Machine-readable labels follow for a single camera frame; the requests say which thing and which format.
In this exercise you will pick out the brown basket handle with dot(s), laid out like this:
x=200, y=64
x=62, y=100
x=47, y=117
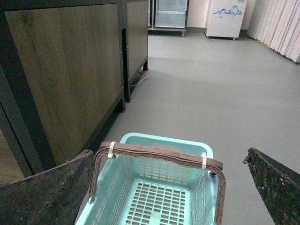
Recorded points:
x=181, y=159

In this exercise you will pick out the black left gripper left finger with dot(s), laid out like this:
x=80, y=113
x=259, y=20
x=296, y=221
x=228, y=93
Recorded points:
x=52, y=197

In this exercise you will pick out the white chest freezer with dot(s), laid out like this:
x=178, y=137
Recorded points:
x=224, y=18

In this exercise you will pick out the glass door fridge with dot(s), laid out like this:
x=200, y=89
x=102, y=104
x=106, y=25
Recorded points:
x=168, y=17

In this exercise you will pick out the white vertical curtain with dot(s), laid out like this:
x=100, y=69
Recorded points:
x=276, y=24

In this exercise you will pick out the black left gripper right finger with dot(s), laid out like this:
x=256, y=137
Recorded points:
x=277, y=185

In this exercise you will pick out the light blue plastic basket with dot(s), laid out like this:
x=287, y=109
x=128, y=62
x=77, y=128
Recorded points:
x=146, y=191

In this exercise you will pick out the dark wooden display cabinet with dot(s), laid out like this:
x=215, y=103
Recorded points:
x=65, y=67

